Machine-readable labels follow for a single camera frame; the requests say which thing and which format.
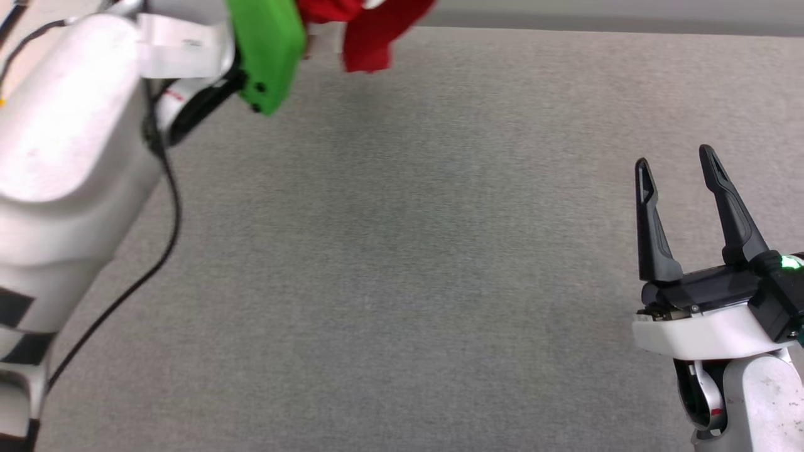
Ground red and white jersey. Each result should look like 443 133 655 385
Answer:
295 0 436 73

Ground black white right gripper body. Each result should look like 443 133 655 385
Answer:
631 264 796 362

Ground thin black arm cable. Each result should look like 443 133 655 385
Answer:
45 78 183 393

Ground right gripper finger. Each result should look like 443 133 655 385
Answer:
698 144 771 265
634 157 685 283

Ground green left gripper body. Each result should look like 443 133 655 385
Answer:
226 0 307 116

